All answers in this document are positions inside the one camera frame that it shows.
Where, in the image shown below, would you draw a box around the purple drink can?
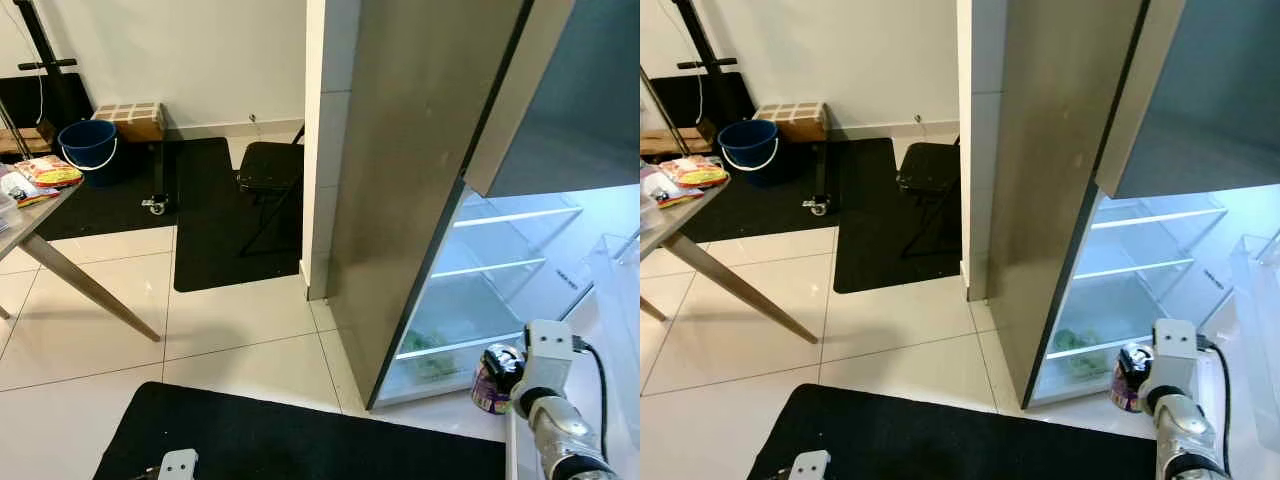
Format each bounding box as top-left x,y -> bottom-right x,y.
1110,343 -> 1156,414
472,343 -> 528,415

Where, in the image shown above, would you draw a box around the glass fridge shelf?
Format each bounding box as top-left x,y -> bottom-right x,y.
1090,205 -> 1229,231
1044,335 -> 1161,361
396,333 -> 523,361
452,204 -> 584,229
1072,258 -> 1197,281
430,257 -> 548,280

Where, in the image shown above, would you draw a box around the silver upper fridge door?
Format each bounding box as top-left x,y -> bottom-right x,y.
1095,0 -> 1280,199
465,0 -> 640,198

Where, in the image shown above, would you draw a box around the green leafy vegetables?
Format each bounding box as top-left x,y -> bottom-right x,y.
405,330 -> 457,383
1050,328 -> 1103,381

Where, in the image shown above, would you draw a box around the dark floor rug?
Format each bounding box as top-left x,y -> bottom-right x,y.
92,382 -> 511,480
748,383 -> 1159,480

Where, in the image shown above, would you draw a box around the white red snack packet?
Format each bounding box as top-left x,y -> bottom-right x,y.
640,165 -> 701,209
0,170 -> 61,209

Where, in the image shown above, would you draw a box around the wooden table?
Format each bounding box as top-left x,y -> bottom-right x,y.
0,175 -> 163,344
640,165 -> 821,346

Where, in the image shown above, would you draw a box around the orange snack packet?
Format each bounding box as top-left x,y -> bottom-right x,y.
15,155 -> 84,189
660,155 -> 729,189

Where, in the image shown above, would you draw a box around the brown wooden board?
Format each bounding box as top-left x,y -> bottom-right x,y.
0,125 -> 56,161
640,125 -> 716,159

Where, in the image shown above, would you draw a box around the black folding chair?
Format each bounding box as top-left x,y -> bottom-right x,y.
896,125 -> 963,258
237,125 -> 306,258

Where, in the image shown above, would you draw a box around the black floor mat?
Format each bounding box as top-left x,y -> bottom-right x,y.
0,72 -> 178,243
833,137 -> 963,294
174,137 -> 306,294
650,72 -> 839,243

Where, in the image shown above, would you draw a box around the blue bucket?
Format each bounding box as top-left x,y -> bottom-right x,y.
717,118 -> 781,188
57,118 -> 119,188

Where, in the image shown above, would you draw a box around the taped brown cardboard box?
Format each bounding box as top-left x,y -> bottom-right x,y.
752,101 -> 829,143
92,101 -> 166,143

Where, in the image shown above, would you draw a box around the black wheeled stand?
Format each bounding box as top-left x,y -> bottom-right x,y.
10,0 -> 169,216
672,0 -> 831,216

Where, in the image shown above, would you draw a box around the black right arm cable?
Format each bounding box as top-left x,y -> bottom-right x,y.
572,338 -> 613,461
1195,338 -> 1233,471

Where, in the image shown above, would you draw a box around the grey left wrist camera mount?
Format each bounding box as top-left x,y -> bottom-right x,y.
155,450 -> 199,480
790,450 -> 833,480

